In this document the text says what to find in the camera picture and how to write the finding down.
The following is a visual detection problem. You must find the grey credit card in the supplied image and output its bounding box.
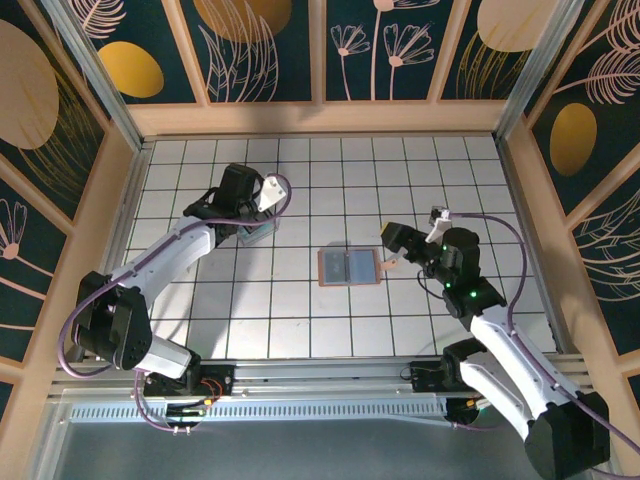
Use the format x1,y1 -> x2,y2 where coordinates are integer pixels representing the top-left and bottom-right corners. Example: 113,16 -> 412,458
323,249 -> 349,284

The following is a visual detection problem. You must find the dark blue credit card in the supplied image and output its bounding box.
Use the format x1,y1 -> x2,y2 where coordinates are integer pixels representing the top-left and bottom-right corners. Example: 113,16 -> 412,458
348,250 -> 376,282

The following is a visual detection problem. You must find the clear box with teal contents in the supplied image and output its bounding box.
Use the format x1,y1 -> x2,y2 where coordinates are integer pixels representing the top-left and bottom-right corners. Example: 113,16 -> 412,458
239,225 -> 275,245

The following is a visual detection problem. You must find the aluminium front beam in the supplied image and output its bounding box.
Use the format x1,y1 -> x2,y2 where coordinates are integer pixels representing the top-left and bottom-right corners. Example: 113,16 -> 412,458
49,355 -> 594,401

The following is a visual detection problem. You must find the thin black wire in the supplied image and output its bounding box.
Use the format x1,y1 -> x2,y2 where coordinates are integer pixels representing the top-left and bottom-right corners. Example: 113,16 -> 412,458
417,272 -> 447,297

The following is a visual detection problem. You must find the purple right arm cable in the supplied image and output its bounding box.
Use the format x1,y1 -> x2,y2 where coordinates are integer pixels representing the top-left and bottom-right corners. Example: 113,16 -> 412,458
444,211 -> 640,474

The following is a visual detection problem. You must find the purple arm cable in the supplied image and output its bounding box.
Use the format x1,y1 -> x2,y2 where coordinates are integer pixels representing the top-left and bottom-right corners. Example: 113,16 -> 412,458
57,174 -> 294,436
444,211 -> 640,474

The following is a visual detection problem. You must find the aluminium side rail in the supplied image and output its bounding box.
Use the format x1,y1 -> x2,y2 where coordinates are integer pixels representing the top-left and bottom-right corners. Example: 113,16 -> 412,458
494,134 -> 574,354
79,139 -> 156,362

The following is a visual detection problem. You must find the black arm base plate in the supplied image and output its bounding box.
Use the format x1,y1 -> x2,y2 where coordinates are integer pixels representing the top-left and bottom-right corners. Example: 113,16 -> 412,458
197,363 -> 236,400
408,360 -> 449,396

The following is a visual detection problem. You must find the aluminium corner post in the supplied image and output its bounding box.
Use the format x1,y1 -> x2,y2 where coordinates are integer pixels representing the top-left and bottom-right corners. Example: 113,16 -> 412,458
493,0 -> 587,146
38,0 -> 154,154

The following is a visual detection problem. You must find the grey slotted cable duct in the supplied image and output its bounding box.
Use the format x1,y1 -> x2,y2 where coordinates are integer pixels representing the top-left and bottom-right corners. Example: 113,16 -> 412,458
69,399 -> 451,427

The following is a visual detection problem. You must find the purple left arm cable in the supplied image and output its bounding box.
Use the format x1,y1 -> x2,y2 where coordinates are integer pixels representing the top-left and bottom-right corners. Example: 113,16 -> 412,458
57,174 -> 294,436

